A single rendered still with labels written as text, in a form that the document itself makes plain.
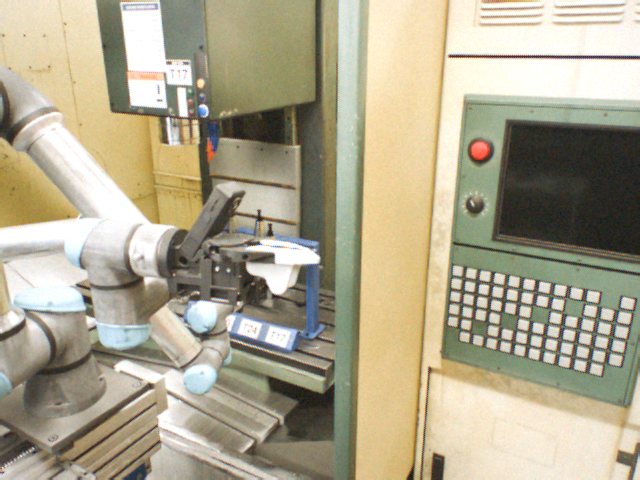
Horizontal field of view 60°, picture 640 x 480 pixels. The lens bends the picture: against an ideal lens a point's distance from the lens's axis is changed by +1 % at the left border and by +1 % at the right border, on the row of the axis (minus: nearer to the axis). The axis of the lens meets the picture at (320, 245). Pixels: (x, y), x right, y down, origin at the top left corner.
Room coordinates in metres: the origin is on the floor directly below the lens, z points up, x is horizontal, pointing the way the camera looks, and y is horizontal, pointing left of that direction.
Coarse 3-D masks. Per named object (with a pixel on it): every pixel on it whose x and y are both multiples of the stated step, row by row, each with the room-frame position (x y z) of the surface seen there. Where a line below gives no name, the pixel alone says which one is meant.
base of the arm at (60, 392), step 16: (64, 368) 0.90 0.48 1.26; (80, 368) 0.92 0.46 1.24; (96, 368) 0.97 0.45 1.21; (32, 384) 0.90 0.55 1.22; (48, 384) 0.89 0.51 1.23; (64, 384) 0.90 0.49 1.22; (80, 384) 0.91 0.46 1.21; (96, 384) 0.94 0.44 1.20; (32, 400) 0.89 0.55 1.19; (48, 400) 0.88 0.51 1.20; (64, 400) 0.89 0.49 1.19; (80, 400) 0.90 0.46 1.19; (96, 400) 0.92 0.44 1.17; (48, 416) 0.88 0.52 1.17; (64, 416) 0.88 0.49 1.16
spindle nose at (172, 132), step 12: (156, 120) 2.03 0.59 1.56; (168, 120) 1.99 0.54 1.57; (180, 120) 1.99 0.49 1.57; (192, 120) 2.01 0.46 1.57; (168, 132) 1.99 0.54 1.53; (180, 132) 1.99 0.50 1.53; (192, 132) 2.01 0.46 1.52; (168, 144) 2.00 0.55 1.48; (180, 144) 1.99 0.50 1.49; (192, 144) 2.01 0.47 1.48
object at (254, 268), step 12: (276, 252) 0.65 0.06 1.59; (288, 252) 0.65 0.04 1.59; (300, 252) 0.66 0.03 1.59; (252, 264) 0.66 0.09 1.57; (264, 264) 0.66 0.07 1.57; (276, 264) 0.65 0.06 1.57; (288, 264) 0.64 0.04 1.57; (300, 264) 0.65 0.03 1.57; (264, 276) 0.65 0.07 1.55; (276, 276) 0.65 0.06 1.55; (288, 276) 0.65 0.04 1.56; (276, 288) 0.65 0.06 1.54
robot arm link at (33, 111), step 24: (0, 72) 0.89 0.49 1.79; (24, 96) 0.90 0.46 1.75; (24, 120) 0.89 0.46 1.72; (48, 120) 0.91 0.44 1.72; (24, 144) 0.89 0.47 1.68; (48, 144) 0.89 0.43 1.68; (72, 144) 0.91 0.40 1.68; (48, 168) 0.88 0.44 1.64; (72, 168) 0.88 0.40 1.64; (96, 168) 0.90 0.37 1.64; (72, 192) 0.87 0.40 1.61; (96, 192) 0.87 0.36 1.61; (120, 192) 0.90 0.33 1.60; (96, 216) 0.86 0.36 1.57; (120, 216) 0.86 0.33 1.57; (144, 216) 0.90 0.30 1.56
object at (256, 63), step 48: (96, 0) 1.94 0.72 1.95; (144, 0) 1.84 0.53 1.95; (192, 0) 1.75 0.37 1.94; (240, 0) 1.88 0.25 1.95; (288, 0) 2.13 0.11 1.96; (192, 48) 1.76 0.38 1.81; (240, 48) 1.87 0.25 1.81; (288, 48) 2.12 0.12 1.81; (192, 96) 1.76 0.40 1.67; (240, 96) 1.86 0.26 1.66; (288, 96) 2.12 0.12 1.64
